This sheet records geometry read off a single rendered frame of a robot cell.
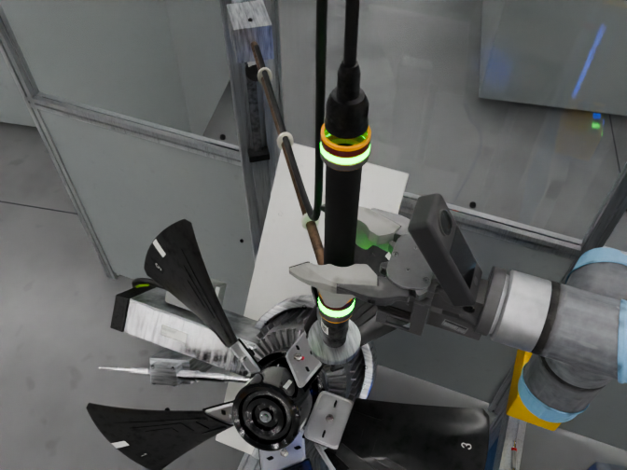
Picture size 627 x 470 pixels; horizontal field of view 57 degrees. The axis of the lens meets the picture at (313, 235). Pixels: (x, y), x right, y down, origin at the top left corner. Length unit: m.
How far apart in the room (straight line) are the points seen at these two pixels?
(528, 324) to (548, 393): 0.12
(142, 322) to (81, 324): 1.44
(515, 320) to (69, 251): 2.53
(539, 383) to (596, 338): 0.11
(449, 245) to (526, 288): 0.09
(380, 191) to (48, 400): 1.76
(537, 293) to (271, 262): 0.72
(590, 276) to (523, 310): 0.19
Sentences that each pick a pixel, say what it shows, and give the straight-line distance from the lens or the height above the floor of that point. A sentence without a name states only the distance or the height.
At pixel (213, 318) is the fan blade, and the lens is 1.02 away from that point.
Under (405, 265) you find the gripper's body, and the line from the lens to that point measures 0.59.
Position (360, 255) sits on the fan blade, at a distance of 0.96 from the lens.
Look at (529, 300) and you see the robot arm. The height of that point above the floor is 1.68.
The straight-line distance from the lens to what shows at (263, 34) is 1.11.
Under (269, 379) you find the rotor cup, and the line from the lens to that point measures 0.98.
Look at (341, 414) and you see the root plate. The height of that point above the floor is 1.18.
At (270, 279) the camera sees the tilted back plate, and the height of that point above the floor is 1.14.
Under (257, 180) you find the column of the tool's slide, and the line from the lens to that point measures 1.50.
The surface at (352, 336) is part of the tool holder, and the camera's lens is 0.78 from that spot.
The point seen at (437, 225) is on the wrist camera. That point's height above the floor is 1.75.
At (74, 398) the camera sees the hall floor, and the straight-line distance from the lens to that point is 2.52.
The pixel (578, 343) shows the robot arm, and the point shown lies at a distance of 0.60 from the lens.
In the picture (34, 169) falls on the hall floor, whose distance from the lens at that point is 3.40.
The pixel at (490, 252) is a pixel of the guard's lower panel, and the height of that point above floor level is 0.89.
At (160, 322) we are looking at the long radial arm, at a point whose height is 1.13.
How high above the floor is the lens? 2.15
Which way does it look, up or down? 51 degrees down
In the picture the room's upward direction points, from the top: straight up
